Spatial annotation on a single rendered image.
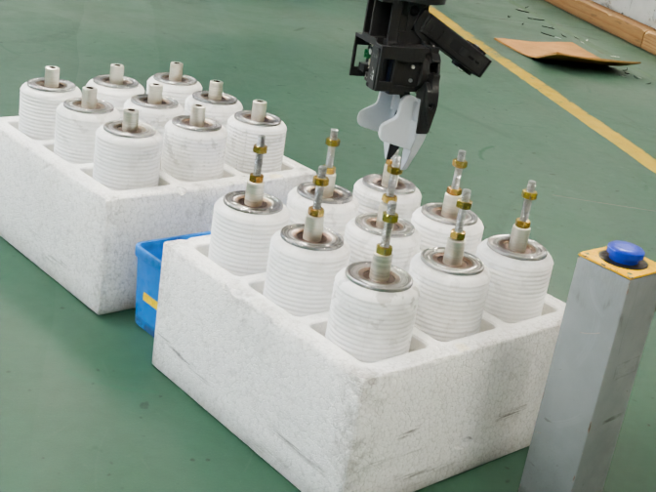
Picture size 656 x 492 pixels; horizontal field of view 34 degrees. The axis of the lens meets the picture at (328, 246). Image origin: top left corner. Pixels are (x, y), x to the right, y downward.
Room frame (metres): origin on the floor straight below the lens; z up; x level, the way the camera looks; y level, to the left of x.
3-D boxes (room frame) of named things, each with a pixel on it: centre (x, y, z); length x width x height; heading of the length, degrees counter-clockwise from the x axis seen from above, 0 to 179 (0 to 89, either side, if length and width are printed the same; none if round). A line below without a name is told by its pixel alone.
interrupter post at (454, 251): (1.16, -0.15, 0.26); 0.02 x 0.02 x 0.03
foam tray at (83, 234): (1.65, 0.31, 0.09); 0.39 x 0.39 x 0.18; 45
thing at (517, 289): (1.24, -0.23, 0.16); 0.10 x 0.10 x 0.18
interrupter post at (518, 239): (1.24, -0.23, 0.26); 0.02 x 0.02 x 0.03
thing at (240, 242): (1.25, 0.10, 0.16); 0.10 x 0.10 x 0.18
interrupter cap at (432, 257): (1.16, -0.15, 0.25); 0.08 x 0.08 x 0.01
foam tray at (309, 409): (1.25, -0.07, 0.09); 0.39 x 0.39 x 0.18; 43
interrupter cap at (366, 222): (1.25, -0.07, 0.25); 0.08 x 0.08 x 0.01
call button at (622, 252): (1.09, -0.32, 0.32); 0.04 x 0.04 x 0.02
